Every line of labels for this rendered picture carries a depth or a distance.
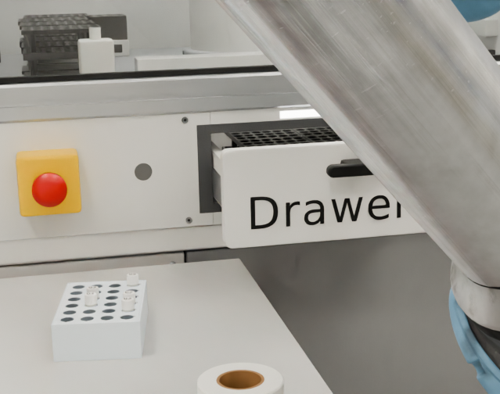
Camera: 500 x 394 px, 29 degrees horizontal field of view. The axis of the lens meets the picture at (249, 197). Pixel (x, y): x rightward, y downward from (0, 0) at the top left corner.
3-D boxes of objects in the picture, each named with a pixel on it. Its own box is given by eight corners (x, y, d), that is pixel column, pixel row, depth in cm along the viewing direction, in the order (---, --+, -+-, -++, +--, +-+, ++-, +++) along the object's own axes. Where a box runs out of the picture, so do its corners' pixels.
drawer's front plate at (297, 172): (471, 228, 114) (474, 135, 111) (225, 249, 108) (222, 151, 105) (465, 224, 115) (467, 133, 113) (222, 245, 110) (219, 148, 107)
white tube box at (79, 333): (142, 358, 94) (140, 320, 93) (53, 362, 93) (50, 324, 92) (148, 313, 106) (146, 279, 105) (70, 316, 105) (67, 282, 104)
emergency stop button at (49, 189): (68, 207, 113) (66, 173, 112) (33, 209, 112) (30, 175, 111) (67, 201, 116) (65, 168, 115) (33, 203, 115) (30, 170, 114)
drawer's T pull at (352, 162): (394, 173, 106) (395, 161, 106) (329, 178, 105) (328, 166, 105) (383, 167, 110) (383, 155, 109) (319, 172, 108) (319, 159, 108)
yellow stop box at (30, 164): (82, 214, 116) (78, 155, 114) (19, 219, 114) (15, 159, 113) (80, 204, 121) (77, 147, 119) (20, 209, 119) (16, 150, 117)
